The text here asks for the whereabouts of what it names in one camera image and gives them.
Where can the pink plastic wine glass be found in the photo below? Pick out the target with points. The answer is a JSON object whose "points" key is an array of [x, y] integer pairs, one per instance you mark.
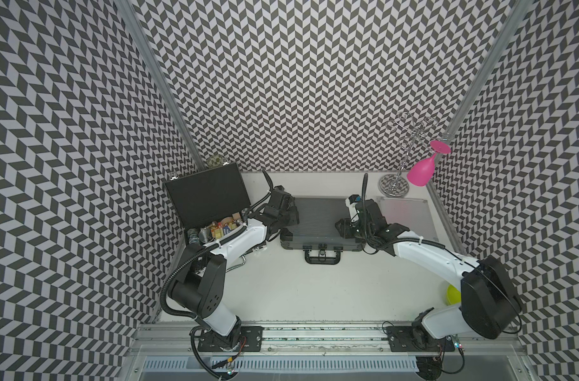
{"points": [[423, 171]]}

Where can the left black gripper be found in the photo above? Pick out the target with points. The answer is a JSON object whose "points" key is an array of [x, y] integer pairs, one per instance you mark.
{"points": [[294, 216]]}

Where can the yellow-green plastic ball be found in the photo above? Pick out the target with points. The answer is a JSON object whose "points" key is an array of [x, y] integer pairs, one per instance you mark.
{"points": [[453, 295]]}

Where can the black poker case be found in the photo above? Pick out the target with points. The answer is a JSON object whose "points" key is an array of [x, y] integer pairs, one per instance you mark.
{"points": [[321, 234], [209, 202]]}

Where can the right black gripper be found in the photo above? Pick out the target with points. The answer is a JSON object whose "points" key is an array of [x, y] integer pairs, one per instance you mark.
{"points": [[345, 230]]}

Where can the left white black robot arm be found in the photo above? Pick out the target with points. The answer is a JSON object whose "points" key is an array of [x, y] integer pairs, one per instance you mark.
{"points": [[196, 287]]}

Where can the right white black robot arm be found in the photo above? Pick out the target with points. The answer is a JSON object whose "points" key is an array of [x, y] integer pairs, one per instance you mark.
{"points": [[490, 302]]}

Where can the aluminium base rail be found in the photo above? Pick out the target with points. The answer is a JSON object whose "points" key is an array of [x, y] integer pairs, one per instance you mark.
{"points": [[310, 338]]}

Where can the silver aluminium poker case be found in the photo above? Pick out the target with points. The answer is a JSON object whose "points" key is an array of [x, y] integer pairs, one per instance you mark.
{"points": [[413, 213]]}

